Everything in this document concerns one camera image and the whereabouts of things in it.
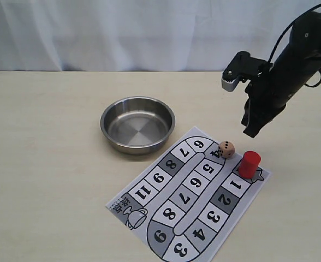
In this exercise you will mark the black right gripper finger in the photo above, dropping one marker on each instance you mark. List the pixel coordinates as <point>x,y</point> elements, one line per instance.
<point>247,115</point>

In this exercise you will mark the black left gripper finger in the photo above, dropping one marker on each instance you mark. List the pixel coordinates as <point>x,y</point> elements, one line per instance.
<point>253,126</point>

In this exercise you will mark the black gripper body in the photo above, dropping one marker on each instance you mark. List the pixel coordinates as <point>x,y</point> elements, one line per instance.
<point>271,91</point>

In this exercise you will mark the beige wooden die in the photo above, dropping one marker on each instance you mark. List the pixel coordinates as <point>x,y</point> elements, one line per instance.
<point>226,149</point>

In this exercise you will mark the red cylinder game piece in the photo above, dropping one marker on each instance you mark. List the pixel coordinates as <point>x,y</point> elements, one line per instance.
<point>249,164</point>

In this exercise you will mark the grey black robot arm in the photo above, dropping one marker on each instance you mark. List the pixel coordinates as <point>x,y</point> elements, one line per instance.
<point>305,34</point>

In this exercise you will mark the printed number game board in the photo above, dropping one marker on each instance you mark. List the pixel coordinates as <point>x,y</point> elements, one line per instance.
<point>187,202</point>

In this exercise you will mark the round stainless steel bowl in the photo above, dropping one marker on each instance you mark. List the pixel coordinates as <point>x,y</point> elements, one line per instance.
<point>137,125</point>

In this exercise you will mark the white fabric curtain backdrop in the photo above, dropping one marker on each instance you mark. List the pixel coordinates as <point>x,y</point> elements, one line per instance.
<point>140,35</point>

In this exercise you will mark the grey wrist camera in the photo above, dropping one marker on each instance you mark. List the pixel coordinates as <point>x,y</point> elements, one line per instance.
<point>243,67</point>

